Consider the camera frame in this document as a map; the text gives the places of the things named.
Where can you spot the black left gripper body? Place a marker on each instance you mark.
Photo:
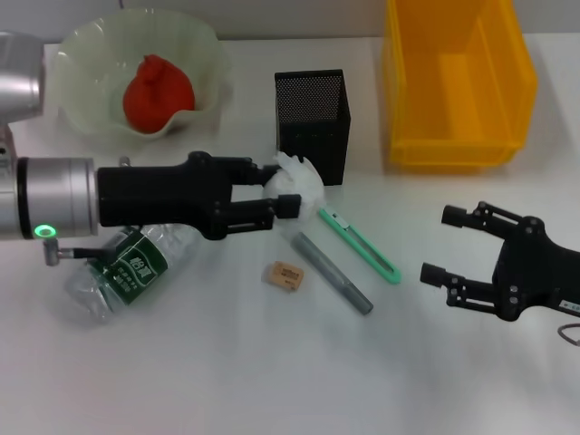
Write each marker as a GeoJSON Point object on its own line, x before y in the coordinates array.
{"type": "Point", "coordinates": [158, 195]}

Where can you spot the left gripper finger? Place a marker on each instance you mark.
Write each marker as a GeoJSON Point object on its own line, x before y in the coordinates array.
{"type": "Point", "coordinates": [260, 174]}
{"type": "Point", "coordinates": [287, 207]}

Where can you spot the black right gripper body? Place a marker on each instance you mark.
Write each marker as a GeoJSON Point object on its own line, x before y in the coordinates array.
{"type": "Point", "coordinates": [539, 276]}

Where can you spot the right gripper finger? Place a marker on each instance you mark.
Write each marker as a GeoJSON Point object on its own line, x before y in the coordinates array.
{"type": "Point", "coordinates": [432, 273]}
{"type": "Point", "coordinates": [454, 215]}

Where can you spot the white paper ball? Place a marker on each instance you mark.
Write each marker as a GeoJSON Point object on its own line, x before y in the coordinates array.
{"type": "Point", "coordinates": [299, 183]}

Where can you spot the clear green-label water bottle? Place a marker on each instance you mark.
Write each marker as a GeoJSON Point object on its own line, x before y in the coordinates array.
{"type": "Point", "coordinates": [136, 272]}

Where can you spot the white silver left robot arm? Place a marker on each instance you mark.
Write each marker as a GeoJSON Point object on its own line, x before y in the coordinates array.
{"type": "Point", "coordinates": [54, 199]}

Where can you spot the black mesh pen holder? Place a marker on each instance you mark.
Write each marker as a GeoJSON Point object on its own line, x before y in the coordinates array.
{"type": "Point", "coordinates": [312, 131]}

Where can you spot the tan wrapped eraser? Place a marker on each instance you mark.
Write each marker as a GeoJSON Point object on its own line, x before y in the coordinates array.
{"type": "Point", "coordinates": [283, 275]}

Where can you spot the mint green utility knife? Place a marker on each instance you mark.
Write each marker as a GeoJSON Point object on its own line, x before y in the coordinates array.
{"type": "Point", "coordinates": [367, 249]}

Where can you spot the grey pen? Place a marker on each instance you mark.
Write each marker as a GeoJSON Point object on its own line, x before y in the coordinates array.
{"type": "Point", "coordinates": [331, 272]}

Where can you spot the pale green glass fruit plate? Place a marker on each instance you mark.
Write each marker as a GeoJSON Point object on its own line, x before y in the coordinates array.
{"type": "Point", "coordinates": [90, 81]}

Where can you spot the yellow plastic bin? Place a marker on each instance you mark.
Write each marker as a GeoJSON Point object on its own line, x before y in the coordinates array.
{"type": "Point", "coordinates": [457, 104]}

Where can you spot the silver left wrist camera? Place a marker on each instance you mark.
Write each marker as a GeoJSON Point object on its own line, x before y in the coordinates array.
{"type": "Point", "coordinates": [18, 81]}

